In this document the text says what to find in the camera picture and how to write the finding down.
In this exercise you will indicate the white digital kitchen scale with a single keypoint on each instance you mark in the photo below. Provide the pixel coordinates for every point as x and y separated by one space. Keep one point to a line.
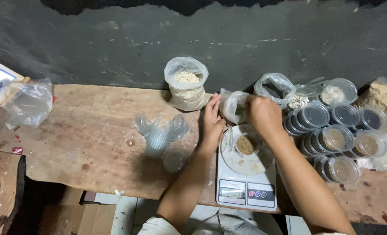
245 191

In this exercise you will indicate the plastic bag with dark contents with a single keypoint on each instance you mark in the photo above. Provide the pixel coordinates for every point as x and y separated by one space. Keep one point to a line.
275 86

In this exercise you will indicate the person's left hand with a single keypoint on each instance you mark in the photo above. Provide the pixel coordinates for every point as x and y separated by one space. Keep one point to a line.
213 125

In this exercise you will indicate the crumpled empty clear plastic bag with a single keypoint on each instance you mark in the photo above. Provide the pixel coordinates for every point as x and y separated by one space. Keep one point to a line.
28 102

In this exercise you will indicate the person's left fingers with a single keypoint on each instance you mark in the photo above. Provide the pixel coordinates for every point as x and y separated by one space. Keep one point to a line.
213 105

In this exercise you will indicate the person's light clothing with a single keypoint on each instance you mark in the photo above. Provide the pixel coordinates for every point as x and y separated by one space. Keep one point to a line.
213 224

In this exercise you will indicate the clear round cup lid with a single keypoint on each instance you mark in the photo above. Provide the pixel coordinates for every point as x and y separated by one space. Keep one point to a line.
230 140

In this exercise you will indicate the lidded tub of white chunks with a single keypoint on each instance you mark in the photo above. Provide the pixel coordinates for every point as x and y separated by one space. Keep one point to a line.
337 92

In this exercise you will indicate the small green scoop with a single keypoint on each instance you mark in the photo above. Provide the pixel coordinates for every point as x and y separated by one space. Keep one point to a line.
240 111

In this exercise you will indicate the small clear plastic bag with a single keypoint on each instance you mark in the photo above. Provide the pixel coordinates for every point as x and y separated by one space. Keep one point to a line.
230 106

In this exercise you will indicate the clear cup of brown powder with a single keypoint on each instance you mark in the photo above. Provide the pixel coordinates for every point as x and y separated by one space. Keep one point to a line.
245 144

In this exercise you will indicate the brown cardboard box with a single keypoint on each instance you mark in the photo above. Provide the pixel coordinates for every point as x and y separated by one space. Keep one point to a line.
77 217

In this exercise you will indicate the bag of white powder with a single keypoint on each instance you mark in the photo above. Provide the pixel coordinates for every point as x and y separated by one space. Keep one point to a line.
384 158

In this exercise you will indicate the bag of tan powder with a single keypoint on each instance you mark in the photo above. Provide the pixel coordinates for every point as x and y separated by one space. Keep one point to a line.
381 96

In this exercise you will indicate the red wrapper scrap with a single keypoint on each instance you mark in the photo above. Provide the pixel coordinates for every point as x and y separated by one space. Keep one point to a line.
17 150
18 138

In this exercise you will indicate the bagged stack of clear cups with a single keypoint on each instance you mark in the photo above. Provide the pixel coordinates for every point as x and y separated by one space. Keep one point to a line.
159 135

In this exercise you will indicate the person's right fingers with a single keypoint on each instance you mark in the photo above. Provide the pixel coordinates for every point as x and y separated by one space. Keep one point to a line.
249 103

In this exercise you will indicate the empty clear plastic cup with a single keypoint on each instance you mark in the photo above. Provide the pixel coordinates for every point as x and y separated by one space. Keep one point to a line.
174 160

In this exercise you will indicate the clear tub of white chunks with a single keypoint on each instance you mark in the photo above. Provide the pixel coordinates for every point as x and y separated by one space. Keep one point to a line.
298 100

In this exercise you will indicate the group of filled lidded cups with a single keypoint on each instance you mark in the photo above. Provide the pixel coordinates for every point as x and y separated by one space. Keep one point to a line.
337 140

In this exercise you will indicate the plastic bag of pale flakes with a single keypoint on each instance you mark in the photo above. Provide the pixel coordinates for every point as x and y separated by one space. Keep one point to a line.
187 88

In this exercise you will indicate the person's right hand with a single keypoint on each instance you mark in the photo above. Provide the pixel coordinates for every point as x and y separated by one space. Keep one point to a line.
264 117

